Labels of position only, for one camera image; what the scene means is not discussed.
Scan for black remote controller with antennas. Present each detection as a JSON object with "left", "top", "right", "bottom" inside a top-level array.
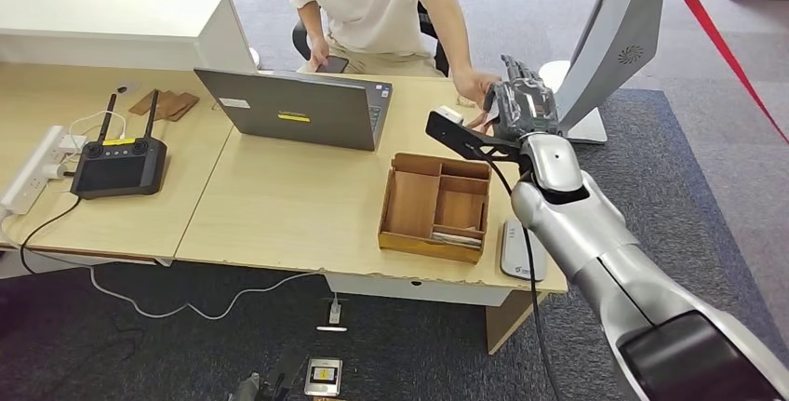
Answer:
[{"left": 69, "top": 87, "right": 168, "bottom": 201}]

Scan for white power strip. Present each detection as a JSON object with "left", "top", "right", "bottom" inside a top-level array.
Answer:
[{"left": 0, "top": 126, "right": 68, "bottom": 217}]

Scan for grey card reader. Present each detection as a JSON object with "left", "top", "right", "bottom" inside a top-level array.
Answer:
[{"left": 498, "top": 217, "right": 549, "bottom": 283}]

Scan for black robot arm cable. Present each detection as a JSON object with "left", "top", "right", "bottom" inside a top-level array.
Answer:
[{"left": 467, "top": 143, "right": 567, "bottom": 401}]

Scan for silver floor socket box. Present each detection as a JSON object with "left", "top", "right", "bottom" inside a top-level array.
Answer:
[{"left": 302, "top": 357, "right": 344, "bottom": 399}]

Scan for person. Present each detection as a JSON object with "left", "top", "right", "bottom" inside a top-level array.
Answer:
[{"left": 285, "top": 0, "right": 501, "bottom": 135}]

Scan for brown wooden coasters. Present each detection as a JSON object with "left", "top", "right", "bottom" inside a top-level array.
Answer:
[{"left": 127, "top": 89, "right": 201, "bottom": 124}]

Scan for long white cable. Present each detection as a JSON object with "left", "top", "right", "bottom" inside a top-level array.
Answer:
[{"left": 0, "top": 211, "right": 339, "bottom": 323}]

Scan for wooden compartment tray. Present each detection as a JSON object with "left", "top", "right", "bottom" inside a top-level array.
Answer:
[{"left": 377, "top": 152, "right": 493, "bottom": 265}]

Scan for dark grey carpet mat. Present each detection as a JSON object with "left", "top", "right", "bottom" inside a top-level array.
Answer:
[{"left": 0, "top": 88, "right": 789, "bottom": 401}]

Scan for black smartphone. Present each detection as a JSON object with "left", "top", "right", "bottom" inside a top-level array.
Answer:
[{"left": 315, "top": 54, "right": 352, "bottom": 75}]

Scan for person's left hand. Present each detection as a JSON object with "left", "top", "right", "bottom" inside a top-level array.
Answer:
[{"left": 451, "top": 68, "right": 501, "bottom": 135}]

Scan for white counter cabinet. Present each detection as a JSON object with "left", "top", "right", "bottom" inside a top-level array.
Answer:
[{"left": 0, "top": 0, "right": 258, "bottom": 74}]

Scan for thin white looped cable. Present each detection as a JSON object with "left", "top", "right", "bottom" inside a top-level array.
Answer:
[{"left": 66, "top": 111, "right": 128, "bottom": 154}]

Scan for black office chair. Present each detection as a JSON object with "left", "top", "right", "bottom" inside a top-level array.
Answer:
[{"left": 291, "top": 0, "right": 452, "bottom": 77}]

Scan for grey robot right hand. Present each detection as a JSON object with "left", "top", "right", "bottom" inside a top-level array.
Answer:
[{"left": 483, "top": 54, "right": 562, "bottom": 141}]

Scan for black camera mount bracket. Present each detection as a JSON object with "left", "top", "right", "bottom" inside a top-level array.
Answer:
[{"left": 424, "top": 110, "right": 524, "bottom": 164}]

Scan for white floor adapter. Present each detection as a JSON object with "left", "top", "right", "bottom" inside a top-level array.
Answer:
[{"left": 315, "top": 298, "right": 349, "bottom": 333}]

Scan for person's right hand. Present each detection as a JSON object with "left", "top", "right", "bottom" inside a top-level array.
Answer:
[{"left": 306, "top": 35, "right": 335, "bottom": 74}]

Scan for white under-desk drawer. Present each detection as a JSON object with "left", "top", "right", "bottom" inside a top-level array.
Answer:
[{"left": 324, "top": 272, "right": 514, "bottom": 309}]

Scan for black power cable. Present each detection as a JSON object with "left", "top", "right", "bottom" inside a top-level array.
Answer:
[{"left": 20, "top": 194, "right": 83, "bottom": 278}]

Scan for red barrier tape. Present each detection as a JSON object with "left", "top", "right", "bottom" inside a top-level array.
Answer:
[{"left": 665, "top": 0, "right": 789, "bottom": 149}]

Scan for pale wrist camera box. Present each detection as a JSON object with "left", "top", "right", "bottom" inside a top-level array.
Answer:
[{"left": 434, "top": 105, "right": 465, "bottom": 126}]

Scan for grey kiosk display stand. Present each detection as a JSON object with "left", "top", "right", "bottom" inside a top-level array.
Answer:
[{"left": 537, "top": 0, "right": 699, "bottom": 146}]

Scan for grey laptop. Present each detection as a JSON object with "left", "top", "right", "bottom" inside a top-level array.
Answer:
[{"left": 194, "top": 67, "right": 394, "bottom": 153}]

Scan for room key cards stack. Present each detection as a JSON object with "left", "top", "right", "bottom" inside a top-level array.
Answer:
[{"left": 430, "top": 230, "right": 484, "bottom": 248}]

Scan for dark device on floor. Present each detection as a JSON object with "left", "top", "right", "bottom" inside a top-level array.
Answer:
[{"left": 226, "top": 370, "right": 292, "bottom": 401}]

